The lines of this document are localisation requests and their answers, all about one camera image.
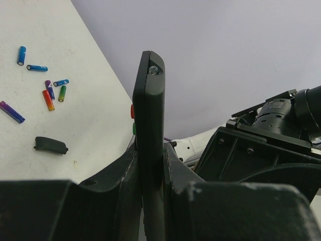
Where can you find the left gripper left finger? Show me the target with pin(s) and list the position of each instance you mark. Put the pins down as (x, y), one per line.
(105, 206)

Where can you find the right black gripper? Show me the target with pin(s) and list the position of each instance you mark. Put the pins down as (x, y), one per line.
(240, 153)

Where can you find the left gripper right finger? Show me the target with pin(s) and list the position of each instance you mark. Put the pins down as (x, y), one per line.
(198, 210)

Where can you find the black battery cover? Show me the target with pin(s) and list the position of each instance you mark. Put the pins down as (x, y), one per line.
(50, 145)

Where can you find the black TV remote control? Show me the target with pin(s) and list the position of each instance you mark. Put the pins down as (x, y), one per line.
(148, 106)

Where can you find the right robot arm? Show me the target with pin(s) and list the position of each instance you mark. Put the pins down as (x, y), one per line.
(292, 113)

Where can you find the red yellow battery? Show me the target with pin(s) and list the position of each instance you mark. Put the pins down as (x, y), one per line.
(48, 100)

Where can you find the green yellow battery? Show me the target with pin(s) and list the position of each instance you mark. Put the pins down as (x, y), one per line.
(62, 93)

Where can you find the purple blue battery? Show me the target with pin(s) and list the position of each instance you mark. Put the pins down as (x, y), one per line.
(11, 112)

